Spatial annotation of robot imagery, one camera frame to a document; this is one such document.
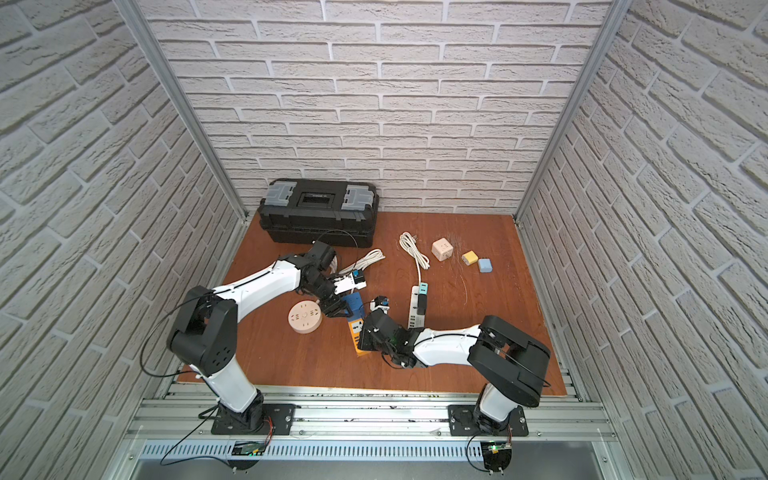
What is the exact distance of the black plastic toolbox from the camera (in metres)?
0.99

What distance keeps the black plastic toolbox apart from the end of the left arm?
0.27 meters

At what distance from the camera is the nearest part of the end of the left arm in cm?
79
